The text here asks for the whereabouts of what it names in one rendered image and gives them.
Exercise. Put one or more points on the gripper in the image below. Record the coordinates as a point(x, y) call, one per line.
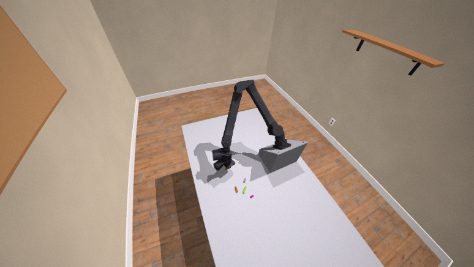
point(231, 164)

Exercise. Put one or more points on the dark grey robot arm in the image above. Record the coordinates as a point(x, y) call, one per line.
point(273, 127)

